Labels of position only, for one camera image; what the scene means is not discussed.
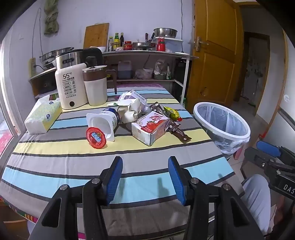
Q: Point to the cream paper bag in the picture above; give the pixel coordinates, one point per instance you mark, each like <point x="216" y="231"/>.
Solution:
<point x="129" y="112"/>

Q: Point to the dark sauce bottle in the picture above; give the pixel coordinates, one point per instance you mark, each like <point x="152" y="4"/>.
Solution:
<point x="121" y="40"/>

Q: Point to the kitchen knives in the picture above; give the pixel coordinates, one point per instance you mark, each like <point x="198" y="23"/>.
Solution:
<point x="149" y="38"/>

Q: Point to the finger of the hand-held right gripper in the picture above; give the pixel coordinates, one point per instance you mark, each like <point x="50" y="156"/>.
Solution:
<point x="258" y="157"/>
<point x="267" y="148"/>

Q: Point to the brown snack wrapper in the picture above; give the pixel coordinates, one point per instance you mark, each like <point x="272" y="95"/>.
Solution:
<point x="157" y="108"/>
<point x="179" y="133"/>

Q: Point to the white plastic tub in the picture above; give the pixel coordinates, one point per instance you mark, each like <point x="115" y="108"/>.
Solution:
<point x="148" y="73"/>

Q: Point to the steel bowl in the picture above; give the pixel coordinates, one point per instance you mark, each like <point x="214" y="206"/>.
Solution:
<point x="165" y="32"/>

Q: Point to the white electric kettle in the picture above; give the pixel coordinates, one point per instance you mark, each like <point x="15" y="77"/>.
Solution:
<point x="69" y="85"/>

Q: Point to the yellow green snack wrapper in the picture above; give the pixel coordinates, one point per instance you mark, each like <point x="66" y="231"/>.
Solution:
<point x="172" y="113"/>

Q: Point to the wall power strip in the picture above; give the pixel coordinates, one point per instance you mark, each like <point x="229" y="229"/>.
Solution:
<point x="33" y="67"/>

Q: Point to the dark liquid plastic jug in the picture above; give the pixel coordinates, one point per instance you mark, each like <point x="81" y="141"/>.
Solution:
<point x="124" y="70"/>

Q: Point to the strawberry milk carton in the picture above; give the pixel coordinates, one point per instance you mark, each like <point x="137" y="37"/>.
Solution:
<point x="149" y="127"/>

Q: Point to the dark side table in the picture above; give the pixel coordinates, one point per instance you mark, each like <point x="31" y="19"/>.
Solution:
<point x="42" y="83"/>

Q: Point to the small white bowl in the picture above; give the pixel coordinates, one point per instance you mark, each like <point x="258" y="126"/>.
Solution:
<point x="102" y="49"/>

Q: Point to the white metal shelf rack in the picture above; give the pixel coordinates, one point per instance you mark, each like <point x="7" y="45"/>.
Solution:
<point x="147" y="53"/>

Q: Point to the white yogurt cup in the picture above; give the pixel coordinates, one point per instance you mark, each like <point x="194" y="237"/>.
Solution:
<point x="103" y="122"/>

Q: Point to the yellow wooden door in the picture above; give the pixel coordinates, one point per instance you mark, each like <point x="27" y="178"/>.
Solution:
<point x="214" y="69"/>

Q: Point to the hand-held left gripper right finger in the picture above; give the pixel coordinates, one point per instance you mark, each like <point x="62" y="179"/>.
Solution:
<point x="177" y="180"/>

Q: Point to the person's grey trouser leg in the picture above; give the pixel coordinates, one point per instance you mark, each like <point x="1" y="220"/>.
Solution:
<point x="255" y="198"/>

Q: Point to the red foil lid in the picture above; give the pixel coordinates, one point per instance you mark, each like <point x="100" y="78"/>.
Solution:
<point x="96" y="137"/>

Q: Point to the purple white milk carton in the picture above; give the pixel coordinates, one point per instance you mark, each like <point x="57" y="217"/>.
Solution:
<point x="133" y="95"/>

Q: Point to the white rimmed trash can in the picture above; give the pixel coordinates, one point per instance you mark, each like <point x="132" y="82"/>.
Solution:
<point x="221" y="136"/>

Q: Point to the bundle of plastic bags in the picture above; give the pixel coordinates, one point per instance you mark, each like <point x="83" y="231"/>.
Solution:
<point x="161" y="68"/>

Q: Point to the beige brown lidded jug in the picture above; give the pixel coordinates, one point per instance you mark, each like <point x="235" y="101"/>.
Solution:
<point x="95" y="87"/>

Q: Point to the white plastic basin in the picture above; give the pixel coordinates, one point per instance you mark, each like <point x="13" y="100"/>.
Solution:
<point x="174" y="45"/>

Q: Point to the steel pan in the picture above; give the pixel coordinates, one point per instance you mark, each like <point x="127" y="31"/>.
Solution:
<point x="143" y="45"/>

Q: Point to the wooden cutting board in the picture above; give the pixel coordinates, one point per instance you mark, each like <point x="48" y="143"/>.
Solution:
<point x="95" y="35"/>

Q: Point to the red lidded jar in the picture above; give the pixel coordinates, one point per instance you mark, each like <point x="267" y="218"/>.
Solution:
<point x="128" y="45"/>

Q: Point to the tissue pack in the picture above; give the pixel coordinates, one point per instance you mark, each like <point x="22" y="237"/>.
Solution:
<point x="42" y="115"/>

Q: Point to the hanging green cloth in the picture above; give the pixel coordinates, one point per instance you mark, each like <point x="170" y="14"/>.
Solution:
<point x="51" y="18"/>

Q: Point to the grey refrigerator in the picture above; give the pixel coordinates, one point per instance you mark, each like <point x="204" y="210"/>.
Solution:
<point x="287" y="115"/>

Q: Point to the red bottle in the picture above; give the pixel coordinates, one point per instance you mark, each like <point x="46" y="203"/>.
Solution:
<point x="161" y="45"/>

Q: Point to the green yellow label bottle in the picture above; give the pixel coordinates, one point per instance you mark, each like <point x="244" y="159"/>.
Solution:
<point x="116" y="40"/>

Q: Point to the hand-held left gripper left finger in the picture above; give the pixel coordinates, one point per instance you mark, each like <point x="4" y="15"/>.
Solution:
<point x="114" y="177"/>

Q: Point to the clear sauce bottle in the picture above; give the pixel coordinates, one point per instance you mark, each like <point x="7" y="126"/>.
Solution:
<point x="111" y="45"/>

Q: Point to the clear plastic bin liner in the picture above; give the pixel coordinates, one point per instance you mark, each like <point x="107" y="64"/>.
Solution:
<point x="221" y="117"/>

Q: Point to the stacked steel pots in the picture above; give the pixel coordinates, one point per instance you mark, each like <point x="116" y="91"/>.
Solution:
<point x="56" y="54"/>

